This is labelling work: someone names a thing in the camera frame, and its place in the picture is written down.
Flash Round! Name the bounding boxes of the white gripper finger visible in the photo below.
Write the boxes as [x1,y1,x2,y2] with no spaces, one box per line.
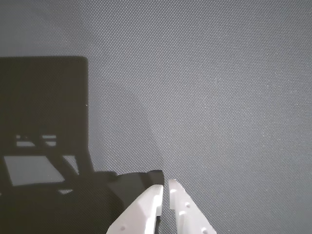
[168,178,218,234]
[105,184,164,234]

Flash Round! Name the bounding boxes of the dark textured table mat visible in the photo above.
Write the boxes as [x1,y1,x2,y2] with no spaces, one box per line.
[0,0,312,234]

